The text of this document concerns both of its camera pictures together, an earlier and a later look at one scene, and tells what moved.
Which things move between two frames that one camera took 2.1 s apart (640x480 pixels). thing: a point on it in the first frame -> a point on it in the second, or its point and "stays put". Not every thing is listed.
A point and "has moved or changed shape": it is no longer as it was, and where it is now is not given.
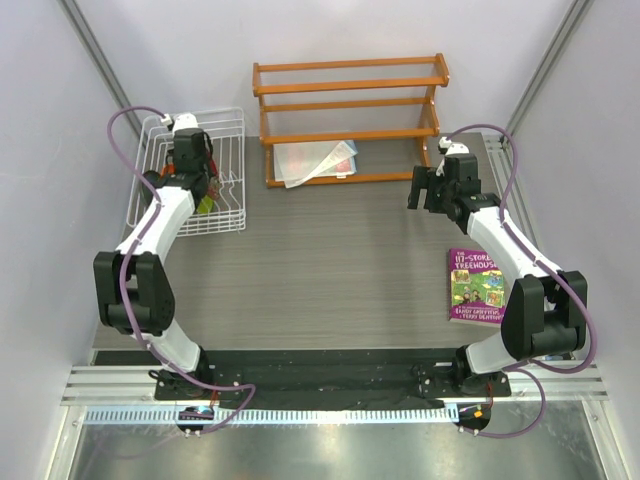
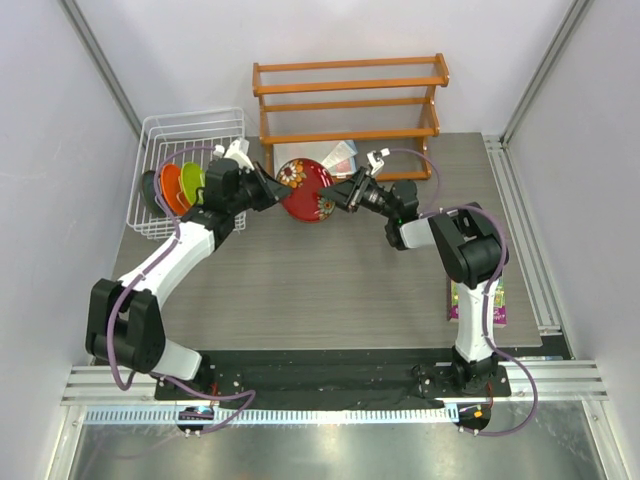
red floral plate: x=214 y=184 has moved or changed shape
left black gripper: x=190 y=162 -> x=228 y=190
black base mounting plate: x=332 y=380 stays put
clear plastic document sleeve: x=296 y=163 stays put
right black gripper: x=425 y=178 -> x=349 y=192
